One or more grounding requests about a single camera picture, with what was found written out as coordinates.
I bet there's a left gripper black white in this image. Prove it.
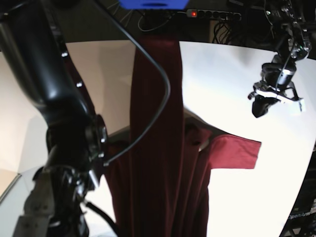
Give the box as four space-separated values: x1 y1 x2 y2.
248 63 300 118

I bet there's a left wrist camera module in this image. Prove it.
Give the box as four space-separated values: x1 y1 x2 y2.
295 98 306 115

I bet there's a blue box at table back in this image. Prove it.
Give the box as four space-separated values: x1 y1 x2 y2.
119 0 189 9

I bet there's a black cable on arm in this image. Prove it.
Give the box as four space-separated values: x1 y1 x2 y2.
93 0 171 166
274 41 297 93

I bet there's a dark red long-sleeve t-shirt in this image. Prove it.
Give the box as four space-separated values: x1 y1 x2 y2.
64 33 262 237

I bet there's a black OpenArm labelled case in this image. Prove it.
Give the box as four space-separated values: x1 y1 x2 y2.
280 150 316 237

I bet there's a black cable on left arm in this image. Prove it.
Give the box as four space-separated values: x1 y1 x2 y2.
274 41 297 93

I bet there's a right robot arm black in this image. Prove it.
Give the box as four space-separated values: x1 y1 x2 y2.
0 0 120 237

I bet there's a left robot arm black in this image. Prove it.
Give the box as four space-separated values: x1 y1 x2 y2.
248 0 312 118

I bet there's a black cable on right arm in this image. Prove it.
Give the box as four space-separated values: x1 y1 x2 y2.
93 0 171 166

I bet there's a black power strip red light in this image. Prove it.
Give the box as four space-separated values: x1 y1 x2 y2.
186 9 241 21

